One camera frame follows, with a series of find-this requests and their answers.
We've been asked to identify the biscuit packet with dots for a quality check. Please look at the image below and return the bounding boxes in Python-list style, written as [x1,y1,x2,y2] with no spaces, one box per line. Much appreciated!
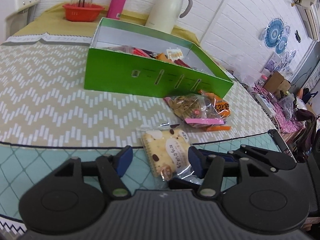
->
[139,125,193,181]

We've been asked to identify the pink nut bag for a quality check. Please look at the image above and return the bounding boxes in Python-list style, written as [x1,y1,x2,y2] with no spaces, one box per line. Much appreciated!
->
[164,94,225,128]

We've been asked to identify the orange peanut snack bag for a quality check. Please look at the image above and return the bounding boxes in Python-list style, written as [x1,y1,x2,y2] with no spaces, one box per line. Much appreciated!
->
[199,90,231,132]

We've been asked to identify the sausage snack packet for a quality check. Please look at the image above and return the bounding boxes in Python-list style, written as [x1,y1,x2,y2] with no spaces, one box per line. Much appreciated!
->
[167,48,191,68]

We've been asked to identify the red candy packet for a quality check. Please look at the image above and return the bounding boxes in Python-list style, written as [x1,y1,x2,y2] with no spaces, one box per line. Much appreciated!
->
[132,48,151,58]

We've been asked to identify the brown date snack packet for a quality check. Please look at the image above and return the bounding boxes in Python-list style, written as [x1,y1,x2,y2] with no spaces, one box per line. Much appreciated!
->
[102,46,133,54]

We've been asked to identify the orange snack packet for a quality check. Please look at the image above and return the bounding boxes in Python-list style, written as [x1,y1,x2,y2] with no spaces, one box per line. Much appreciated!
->
[156,53,172,63]

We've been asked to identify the patterned table cloth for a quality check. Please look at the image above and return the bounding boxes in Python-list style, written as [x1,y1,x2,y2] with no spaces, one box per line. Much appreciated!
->
[0,32,283,238]

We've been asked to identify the white power strip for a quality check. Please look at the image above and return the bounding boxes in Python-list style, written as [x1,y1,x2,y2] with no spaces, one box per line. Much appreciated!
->
[255,94,276,117]

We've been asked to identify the green cardboard box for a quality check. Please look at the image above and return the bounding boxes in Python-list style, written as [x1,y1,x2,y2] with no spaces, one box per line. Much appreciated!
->
[84,18,233,98]

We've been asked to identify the yellow cloth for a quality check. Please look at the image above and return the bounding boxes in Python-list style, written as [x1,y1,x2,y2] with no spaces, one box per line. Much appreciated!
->
[13,3,200,46]

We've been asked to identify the red plastic basket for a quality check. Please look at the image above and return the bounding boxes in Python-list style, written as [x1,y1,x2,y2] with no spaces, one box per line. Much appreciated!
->
[62,3,104,22]

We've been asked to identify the cream thermos jug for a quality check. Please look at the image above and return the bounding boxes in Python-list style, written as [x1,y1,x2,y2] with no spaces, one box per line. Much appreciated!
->
[145,0,193,34]

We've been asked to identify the pink thermos bottle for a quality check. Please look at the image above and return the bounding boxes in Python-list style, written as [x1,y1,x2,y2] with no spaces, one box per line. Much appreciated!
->
[106,0,126,20]

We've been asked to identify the air conditioner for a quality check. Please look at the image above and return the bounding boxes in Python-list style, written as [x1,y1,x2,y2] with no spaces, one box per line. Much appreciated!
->
[291,0,319,42]

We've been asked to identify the white water dispenser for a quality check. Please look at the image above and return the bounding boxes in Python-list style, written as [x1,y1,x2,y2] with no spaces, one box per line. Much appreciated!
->
[1,0,40,36]

